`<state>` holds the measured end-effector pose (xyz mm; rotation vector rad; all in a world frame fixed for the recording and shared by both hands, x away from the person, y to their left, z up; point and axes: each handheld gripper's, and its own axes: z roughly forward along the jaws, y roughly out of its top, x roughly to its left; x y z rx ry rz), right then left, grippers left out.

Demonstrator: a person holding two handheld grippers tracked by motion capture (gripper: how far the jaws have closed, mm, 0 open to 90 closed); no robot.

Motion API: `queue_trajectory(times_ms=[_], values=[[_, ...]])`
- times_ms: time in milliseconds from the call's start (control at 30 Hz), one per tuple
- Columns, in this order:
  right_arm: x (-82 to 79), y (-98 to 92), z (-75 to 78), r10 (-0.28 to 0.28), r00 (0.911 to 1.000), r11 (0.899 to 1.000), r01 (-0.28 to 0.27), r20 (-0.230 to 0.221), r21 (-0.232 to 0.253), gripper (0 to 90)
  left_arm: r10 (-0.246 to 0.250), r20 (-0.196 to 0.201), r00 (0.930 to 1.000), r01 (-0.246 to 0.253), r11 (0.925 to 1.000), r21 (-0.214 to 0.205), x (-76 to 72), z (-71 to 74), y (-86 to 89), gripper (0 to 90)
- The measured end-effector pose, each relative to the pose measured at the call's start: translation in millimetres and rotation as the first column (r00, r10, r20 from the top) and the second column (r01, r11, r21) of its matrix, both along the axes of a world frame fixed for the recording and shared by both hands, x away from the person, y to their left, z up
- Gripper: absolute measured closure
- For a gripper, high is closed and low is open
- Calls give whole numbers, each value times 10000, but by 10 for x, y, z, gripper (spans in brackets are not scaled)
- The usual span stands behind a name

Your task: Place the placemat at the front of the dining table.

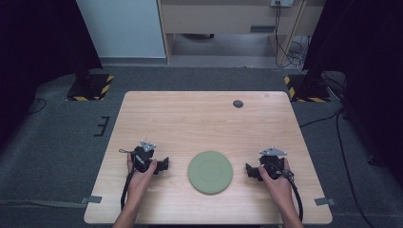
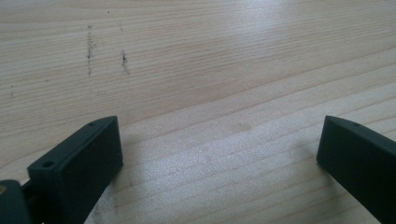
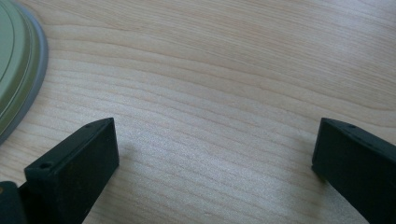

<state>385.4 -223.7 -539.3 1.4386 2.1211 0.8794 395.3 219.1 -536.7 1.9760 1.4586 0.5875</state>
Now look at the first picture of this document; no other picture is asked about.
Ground beige wooden desk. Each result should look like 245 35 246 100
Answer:
157 0 327 67

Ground person's left hand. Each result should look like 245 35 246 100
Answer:
125 153 158 201

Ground green round silicone mat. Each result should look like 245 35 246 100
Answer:
186 150 234 196

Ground black curtain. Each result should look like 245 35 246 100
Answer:
0 0 104 150
302 0 403 188

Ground black floor cable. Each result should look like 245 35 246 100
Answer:
298 106 378 228
27 97 48 116

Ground black stand post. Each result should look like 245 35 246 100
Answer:
302 28 329 91

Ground grey power strip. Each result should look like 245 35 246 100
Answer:
270 0 295 9

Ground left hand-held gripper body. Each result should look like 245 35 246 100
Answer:
131 141 157 174

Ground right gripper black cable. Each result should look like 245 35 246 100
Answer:
268 161 304 222

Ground black striped stand base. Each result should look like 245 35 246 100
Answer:
283 74 332 104
66 73 115 103

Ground person's right hand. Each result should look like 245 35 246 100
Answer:
258 157 295 209

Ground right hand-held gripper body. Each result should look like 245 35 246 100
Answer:
259 146 289 181

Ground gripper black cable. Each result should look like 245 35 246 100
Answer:
268 161 304 222
120 164 138 211

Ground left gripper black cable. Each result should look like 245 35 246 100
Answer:
120 164 138 211

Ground black hanging cables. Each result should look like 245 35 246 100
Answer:
273 2 311 69

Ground grey tape piece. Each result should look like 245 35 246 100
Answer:
314 197 337 207
79 195 104 205

